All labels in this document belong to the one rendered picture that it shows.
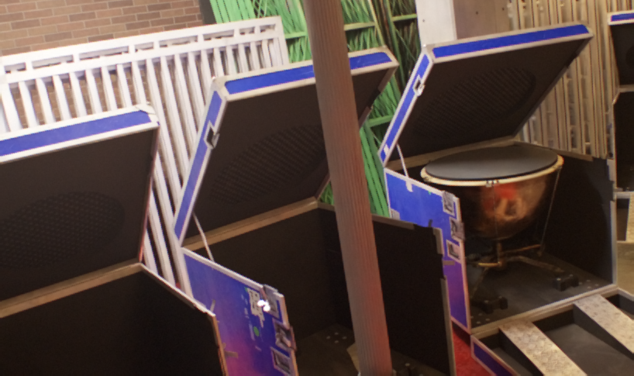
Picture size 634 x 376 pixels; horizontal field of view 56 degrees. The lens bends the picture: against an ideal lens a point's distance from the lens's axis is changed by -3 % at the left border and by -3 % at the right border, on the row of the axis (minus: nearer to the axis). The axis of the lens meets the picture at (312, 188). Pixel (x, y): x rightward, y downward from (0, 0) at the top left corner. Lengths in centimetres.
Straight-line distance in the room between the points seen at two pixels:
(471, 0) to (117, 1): 275
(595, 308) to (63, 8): 425
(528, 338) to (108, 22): 384
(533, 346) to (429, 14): 241
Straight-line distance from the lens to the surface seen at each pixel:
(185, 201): 298
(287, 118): 273
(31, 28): 508
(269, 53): 459
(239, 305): 279
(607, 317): 384
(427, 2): 464
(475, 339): 358
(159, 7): 544
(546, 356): 351
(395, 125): 388
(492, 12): 487
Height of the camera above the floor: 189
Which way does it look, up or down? 14 degrees down
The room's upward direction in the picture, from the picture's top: 9 degrees counter-clockwise
